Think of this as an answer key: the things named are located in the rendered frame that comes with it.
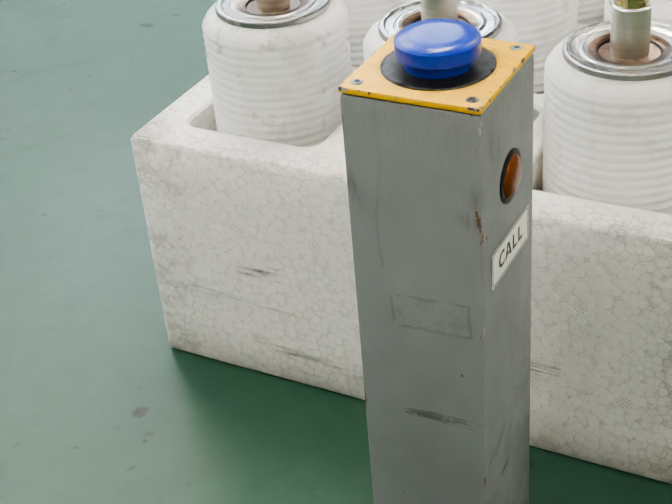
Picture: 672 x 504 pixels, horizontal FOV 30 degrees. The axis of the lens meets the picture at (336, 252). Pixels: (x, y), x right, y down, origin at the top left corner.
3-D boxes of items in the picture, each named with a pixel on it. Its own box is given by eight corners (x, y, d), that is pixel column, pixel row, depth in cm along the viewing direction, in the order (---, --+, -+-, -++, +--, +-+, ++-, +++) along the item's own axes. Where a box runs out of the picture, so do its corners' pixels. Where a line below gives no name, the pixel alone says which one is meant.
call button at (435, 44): (494, 62, 59) (494, 21, 58) (462, 99, 56) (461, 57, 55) (416, 51, 60) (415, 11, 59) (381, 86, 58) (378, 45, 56)
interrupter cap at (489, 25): (353, 40, 77) (352, 30, 77) (427, -2, 82) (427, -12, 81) (454, 68, 73) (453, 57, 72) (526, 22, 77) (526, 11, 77)
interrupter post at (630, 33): (613, 67, 71) (616, 13, 69) (603, 50, 73) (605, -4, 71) (655, 63, 71) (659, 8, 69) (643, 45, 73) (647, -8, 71)
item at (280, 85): (344, 280, 87) (323, 39, 77) (215, 267, 89) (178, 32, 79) (378, 208, 94) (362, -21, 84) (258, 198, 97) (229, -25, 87)
